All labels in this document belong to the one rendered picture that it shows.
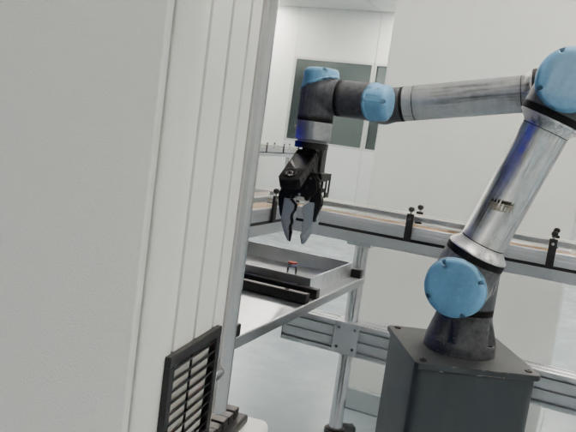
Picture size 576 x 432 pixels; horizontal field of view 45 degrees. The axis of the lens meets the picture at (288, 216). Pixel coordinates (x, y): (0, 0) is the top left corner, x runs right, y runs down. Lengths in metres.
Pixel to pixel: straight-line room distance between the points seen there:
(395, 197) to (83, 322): 2.51
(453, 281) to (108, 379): 0.85
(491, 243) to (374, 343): 1.24
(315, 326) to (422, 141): 0.94
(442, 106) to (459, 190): 1.50
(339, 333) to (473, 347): 1.11
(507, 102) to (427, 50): 1.59
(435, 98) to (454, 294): 0.42
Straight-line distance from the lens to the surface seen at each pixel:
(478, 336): 1.49
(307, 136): 1.43
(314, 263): 1.67
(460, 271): 1.31
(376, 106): 1.39
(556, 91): 1.29
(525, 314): 2.99
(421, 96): 1.49
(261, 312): 1.24
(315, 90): 1.43
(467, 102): 1.47
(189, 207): 0.58
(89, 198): 0.57
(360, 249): 2.48
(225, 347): 0.78
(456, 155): 2.97
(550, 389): 2.44
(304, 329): 2.59
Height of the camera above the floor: 1.21
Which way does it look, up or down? 7 degrees down
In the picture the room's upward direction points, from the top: 8 degrees clockwise
